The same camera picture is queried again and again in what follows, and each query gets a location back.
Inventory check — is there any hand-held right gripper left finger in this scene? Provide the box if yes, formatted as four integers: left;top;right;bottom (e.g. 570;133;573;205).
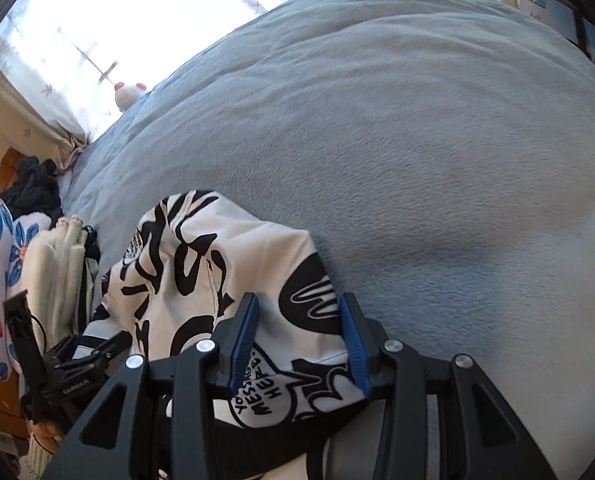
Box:
42;292;261;480

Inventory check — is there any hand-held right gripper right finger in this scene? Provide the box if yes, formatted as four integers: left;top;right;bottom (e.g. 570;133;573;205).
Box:
338;292;558;480

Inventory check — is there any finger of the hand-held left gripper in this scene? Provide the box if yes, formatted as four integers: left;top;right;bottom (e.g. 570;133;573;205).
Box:
80;331;133;361

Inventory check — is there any black and white printed hoodie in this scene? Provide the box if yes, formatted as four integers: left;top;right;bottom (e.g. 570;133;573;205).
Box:
85;190;373;480

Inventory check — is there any dark clothes pile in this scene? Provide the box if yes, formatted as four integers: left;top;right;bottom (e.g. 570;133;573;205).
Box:
0;156;63;226

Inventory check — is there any folded cream garment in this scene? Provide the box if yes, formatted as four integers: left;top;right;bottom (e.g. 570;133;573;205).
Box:
20;215;101;341

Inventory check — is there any folded black garment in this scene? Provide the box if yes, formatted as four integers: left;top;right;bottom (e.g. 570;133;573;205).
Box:
78;225;103;331

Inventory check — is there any light blue bed blanket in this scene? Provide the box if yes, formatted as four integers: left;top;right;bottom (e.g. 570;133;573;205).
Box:
60;0;595;480

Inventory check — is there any wooden headboard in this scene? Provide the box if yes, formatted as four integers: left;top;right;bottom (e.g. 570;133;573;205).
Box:
0;147;23;196

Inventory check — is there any beige curtain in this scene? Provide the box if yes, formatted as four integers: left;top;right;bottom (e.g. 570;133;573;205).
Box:
0;52;91;171

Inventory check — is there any white plush toy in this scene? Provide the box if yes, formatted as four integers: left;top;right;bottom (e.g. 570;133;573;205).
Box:
114;80;151;112

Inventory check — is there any white sheer curtain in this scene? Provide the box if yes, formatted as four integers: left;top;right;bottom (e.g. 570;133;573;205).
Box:
0;0;298;146

